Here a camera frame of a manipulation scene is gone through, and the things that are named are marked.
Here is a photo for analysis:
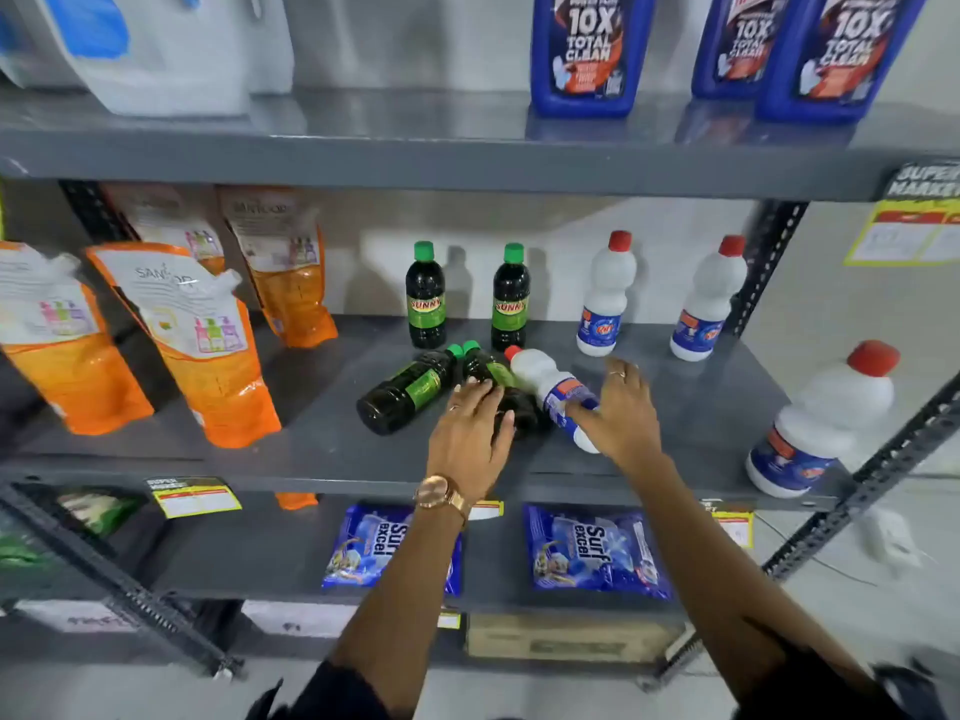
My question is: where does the gold wristwatch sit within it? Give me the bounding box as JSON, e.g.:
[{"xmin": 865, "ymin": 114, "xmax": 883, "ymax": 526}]
[{"xmin": 413, "ymin": 474, "xmax": 474, "ymax": 523}]

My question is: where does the large white blue pouch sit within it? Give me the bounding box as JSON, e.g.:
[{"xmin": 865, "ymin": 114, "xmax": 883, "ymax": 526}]
[{"xmin": 0, "ymin": 0, "xmax": 296, "ymax": 118}]

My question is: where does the person's right hand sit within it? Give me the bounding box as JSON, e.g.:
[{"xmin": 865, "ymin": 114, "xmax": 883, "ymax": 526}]
[{"xmin": 564, "ymin": 357, "xmax": 666, "ymax": 475}]

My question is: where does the white power adapter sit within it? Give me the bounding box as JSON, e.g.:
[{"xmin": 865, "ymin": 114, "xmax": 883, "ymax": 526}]
[{"xmin": 861, "ymin": 508, "xmax": 925, "ymax": 572}]

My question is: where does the person's left forearm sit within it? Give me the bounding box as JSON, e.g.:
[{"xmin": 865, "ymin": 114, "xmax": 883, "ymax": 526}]
[{"xmin": 328, "ymin": 493, "xmax": 471, "ymax": 718}]

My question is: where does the blue detergent packet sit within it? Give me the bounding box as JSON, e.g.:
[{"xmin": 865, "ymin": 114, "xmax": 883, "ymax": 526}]
[
  {"xmin": 321, "ymin": 503, "xmax": 465, "ymax": 598},
  {"xmin": 522, "ymin": 503, "xmax": 675, "ymax": 601}
]

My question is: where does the black sleeve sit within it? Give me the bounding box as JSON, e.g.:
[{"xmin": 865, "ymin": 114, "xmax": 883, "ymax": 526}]
[
  {"xmin": 737, "ymin": 628, "xmax": 952, "ymax": 720},
  {"xmin": 246, "ymin": 661, "xmax": 393, "ymax": 720}
]

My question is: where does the white bottle red cap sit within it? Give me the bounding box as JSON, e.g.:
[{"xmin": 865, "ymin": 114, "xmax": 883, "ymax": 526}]
[
  {"xmin": 503, "ymin": 345, "xmax": 602, "ymax": 456},
  {"xmin": 744, "ymin": 339, "xmax": 902, "ymax": 500},
  {"xmin": 575, "ymin": 229, "xmax": 639, "ymax": 359},
  {"xmin": 669, "ymin": 234, "xmax": 749, "ymax": 364}
]

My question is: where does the white carton box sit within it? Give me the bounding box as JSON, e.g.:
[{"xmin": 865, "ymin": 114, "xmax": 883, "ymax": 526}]
[
  {"xmin": 13, "ymin": 598, "xmax": 138, "ymax": 636},
  {"xmin": 240, "ymin": 600, "xmax": 363, "ymax": 640}
]

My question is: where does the orange white refill pouch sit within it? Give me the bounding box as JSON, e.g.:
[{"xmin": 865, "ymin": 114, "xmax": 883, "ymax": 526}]
[
  {"xmin": 216, "ymin": 184, "xmax": 339, "ymax": 350},
  {"xmin": 0, "ymin": 241, "xmax": 156, "ymax": 437},
  {"xmin": 84, "ymin": 242, "xmax": 283, "ymax": 450},
  {"xmin": 100, "ymin": 183, "xmax": 227, "ymax": 277}
]

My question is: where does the person's left hand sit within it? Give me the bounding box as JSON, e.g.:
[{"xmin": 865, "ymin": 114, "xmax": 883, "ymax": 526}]
[{"xmin": 426, "ymin": 376, "xmax": 518, "ymax": 505}]

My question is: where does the grey metal shelf rack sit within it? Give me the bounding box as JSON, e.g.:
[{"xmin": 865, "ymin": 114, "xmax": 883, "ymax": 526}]
[{"xmin": 0, "ymin": 85, "xmax": 960, "ymax": 692}]

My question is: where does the dark bottle green cap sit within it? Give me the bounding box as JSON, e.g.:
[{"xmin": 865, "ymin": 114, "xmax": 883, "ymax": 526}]
[
  {"xmin": 405, "ymin": 240, "xmax": 449, "ymax": 351},
  {"xmin": 460, "ymin": 340, "xmax": 553, "ymax": 438},
  {"xmin": 490, "ymin": 242, "xmax": 532, "ymax": 354},
  {"xmin": 355, "ymin": 343, "xmax": 465, "ymax": 436}
]

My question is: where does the brown cardboard box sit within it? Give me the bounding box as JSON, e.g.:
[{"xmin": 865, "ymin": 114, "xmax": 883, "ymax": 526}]
[{"xmin": 464, "ymin": 612, "xmax": 685, "ymax": 665}]

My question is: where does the person's right forearm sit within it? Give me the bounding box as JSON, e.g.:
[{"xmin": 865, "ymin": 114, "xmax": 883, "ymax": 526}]
[{"xmin": 626, "ymin": 451, "xmax": 890, "ymax": 702}]

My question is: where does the black yellow hanging sign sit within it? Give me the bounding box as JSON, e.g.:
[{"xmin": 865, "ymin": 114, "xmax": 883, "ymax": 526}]
[{"xmin": 843, "ymin": 162, "xmax": 960, "ymax": 268}]

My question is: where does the blue cleaner bottle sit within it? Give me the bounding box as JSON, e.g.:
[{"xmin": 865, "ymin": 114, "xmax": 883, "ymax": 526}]
[
  {"xmin": 690, "ymin": 0, "xmax": 790, "ymax": 101},
  {"xmin": 529, "ymin": 0, "xmax": 659, "ymax": 120},
  {"xmin": 754, "ymin": 0, "xmax": 932, "ymax": 127}
]

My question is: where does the green packet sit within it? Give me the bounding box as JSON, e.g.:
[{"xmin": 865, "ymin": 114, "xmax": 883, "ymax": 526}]
[
  {"xmin": 55, "ymin": 490, "xmax": 145, "ymax": 538},
  {"xmin": 0, "ymin": 530, "xmax": 48, "ymax": 572}
]

